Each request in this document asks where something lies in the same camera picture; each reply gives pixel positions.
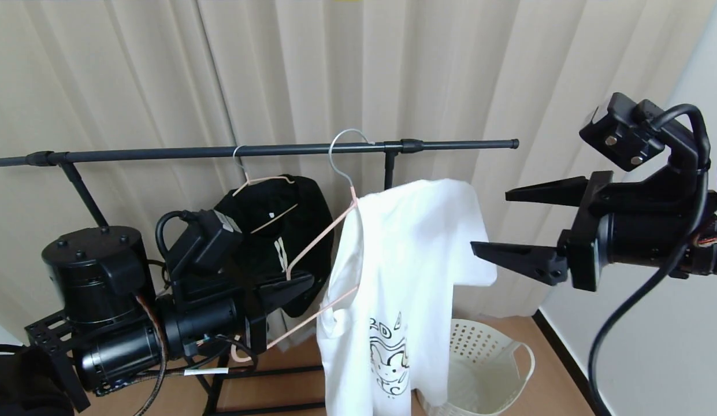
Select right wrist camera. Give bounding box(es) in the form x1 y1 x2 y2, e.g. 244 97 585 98
579 92 711 191

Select black clothes rack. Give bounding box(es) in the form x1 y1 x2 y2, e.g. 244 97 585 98
0 139 519 416

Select white printed garment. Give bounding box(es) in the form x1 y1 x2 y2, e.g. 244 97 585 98
317 179 499 416

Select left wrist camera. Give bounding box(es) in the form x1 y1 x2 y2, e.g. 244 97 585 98
156 209 243 301

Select beige curtain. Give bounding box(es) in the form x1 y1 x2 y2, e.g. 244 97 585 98
0 0 717 347

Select white laundry basket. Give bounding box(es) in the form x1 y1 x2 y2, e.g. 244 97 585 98
416 319 535 416

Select pink clothes hanger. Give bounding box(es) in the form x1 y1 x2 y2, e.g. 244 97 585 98
231 144 298 235
231 129 375 365

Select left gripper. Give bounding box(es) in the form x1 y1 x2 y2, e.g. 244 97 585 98
75 292 269 393

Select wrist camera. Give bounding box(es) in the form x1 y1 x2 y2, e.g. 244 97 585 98
156 209 243 301
579 92 711 191

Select black cable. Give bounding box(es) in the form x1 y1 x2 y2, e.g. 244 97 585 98
144 211 191 289
588 104 711 416

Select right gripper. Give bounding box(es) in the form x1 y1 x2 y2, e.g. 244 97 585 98
471 168 705 291

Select black shorts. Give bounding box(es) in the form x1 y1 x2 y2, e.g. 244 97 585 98
214 175 335 318

